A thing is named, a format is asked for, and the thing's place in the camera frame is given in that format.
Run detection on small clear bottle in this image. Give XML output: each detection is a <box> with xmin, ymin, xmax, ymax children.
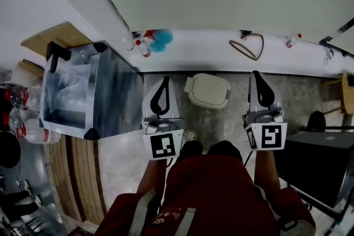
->
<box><xmin>122</xmin><ymin>36</ymin><xmax>136</xmax><ymax>51</ymax></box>

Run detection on person's white shoe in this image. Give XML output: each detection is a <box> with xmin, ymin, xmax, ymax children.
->
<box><xmin>183</xmin><ymin>129</ymin><xmax>199</xmax><ymax>144</ymax></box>

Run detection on black metal frame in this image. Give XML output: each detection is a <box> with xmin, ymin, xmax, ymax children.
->
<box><xmin>319</xmin><ymin>17</ymin><xmax>354</xmax><ymax>58</ymax></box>

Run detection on small red-capped bottle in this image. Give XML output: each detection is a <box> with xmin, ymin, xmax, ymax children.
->
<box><xmin>285</xmin><ymin>33</ymin><xmax>303</xmax><ymax>49</ymax></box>

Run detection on light wooden board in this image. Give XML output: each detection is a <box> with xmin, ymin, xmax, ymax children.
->
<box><xmin>20</xmin><ymin>22</ymin><xmax>93</xmax><ymax>59</ymax></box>

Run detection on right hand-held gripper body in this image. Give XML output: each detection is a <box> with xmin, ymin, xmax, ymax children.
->
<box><xmin>242</xmin><ymin>108</ymin><xmax>288</xmax><ymax>151</ymax></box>

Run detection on blue fluffy duster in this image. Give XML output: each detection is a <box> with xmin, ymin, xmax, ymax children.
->
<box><xmin>150</xmin><ymin>28</ymin><xmax>175</xmax><ymax>54</ymax></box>

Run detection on brown loop strap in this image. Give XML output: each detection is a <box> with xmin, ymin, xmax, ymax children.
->
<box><xmin>228</xmin><ymin>33</ymin><xmax>265</xmax><ymax>62</ymax></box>

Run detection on black round object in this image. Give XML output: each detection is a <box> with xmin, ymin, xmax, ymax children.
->
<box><xmin>307</xmin><ymin>110</ymin><xmax>327</xmax><ymax>132</ymax></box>

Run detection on white ledge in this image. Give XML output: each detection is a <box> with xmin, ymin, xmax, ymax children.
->
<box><xmin>129</xmin><ymin>29</ymin><xmax>354</xmax><ymax>78</ymax></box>

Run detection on clear plastic bottles with red labels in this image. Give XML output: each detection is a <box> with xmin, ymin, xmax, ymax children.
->
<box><xmin>7</xmin><ymin>85</ymin><xmax>62</xmax><ymax>145</ymax></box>

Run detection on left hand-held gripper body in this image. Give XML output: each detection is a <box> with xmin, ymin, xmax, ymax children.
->
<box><xmin>141</xmin><ymin>117</ymin><xmax>185</xmax><ymax>161</ymax></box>

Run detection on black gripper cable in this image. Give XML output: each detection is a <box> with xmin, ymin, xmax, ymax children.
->
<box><xmin>243</xmin><ymin>150</ymin><xmax>254</xmax><ymax>167</ymax></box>

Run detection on person's black trouser legs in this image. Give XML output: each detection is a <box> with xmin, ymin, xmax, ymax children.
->
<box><xmin>179</xmin><ymin>140</ymin><xmax>244</xmax><ymax>164</ymax></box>

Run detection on wooden slat panel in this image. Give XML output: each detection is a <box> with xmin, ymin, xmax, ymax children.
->
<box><xmin>44</xmin><ymin>134</ymin><xmax>108</xmax><ymax>227</ymax></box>

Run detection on clear box with black corners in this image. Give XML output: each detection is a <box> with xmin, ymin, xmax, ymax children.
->
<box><xmin>38</xmin><ymin>40</ymin><xmax>144</xmax><ymax>141</ymax></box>

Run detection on black table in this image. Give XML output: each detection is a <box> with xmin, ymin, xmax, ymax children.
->
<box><xmin>275</xmin><ymin>125</ymin><xmax>354</xmax><ymax>221</ymax></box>

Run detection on black round stool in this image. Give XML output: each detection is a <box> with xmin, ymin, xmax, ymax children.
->
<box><xmin>0</xmin><ymin>130</ymin><xmax>22</xmax><ymax>170</ymax></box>

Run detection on person's right forearm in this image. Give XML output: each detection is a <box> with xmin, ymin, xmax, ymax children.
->
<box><xmin>253</xmin><ymin>149</ymin><xmax>282</xmax><ymax>192</ymax></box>

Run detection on wooden chair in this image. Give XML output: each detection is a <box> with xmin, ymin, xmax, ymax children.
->
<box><xmin>322</xmin><ymin>72</ymin><xmax>354</xmax><ymax>116</ymax></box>

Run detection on person's left forearm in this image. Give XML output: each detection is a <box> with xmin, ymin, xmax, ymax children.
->
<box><xmin>136</xmin><ymin>158</ymin><xmax>170</xmax><ymax>197</ymax></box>

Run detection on beige trash bin with lid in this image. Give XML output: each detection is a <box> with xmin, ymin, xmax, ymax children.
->
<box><xmin>184</xmin><ymin>72</ymin><xmax>232</xmax><ymax>110</ymax></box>

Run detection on red-capped white bottle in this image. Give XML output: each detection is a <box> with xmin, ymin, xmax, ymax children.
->
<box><xmin>135</xmin><ymin>39</ymin><xmax>152</xmax><ymax>59</ymax></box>

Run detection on metal hook clip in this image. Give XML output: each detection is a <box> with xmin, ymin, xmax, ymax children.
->
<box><xmin>323</xmin><ymin>49</ymin><xmax>336</xmax><ymax>66</ymax></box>

